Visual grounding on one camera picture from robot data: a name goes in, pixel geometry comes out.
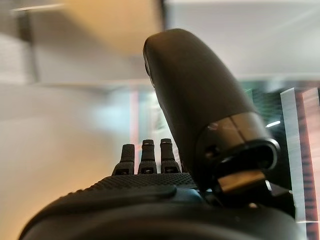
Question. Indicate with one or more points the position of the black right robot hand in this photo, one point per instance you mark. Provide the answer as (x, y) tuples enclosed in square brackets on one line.
[(195, 100)]

